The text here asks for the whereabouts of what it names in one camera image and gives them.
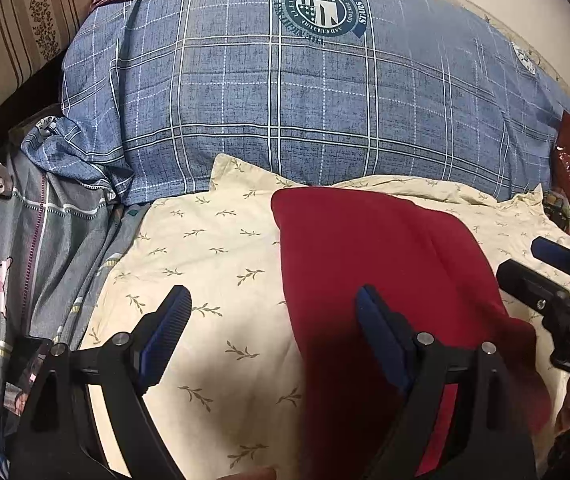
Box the cream leaf-print pillow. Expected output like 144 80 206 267
81 154 570 479

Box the blue plaid quilt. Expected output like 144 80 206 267
22 0 570 205

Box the glossy magazine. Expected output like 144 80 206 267
3 337 52 417

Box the red garment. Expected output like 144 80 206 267
271 188 552 479

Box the grey patterned bedsheet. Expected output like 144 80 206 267
0 151 147 478

